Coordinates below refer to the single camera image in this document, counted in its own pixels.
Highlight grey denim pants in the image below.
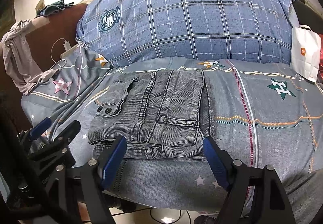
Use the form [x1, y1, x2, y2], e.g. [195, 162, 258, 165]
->
[88, 70, 212, 161]

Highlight pink grey garment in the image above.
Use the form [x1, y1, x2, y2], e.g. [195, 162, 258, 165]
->
[1, 19, 59, 95]

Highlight grey patterned bed sheet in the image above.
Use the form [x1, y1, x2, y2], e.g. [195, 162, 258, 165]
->
[21, 47, 322, 213]

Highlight brown wooden headboard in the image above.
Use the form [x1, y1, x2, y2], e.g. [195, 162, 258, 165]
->
[1, 3, 87, 130]

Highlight dark teal cloth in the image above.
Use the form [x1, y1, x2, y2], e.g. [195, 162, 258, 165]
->
[36, 0, 74, 17]

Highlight white paper shopping bag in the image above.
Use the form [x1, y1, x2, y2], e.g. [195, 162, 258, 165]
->
[290, 25, 321, 83]

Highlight blue plaid pillow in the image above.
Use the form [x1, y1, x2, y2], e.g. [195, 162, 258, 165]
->
[76, 0, 294, 66]

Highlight white charger with cable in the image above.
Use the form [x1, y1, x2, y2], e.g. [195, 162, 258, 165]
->
[50, 38, 79, 70]

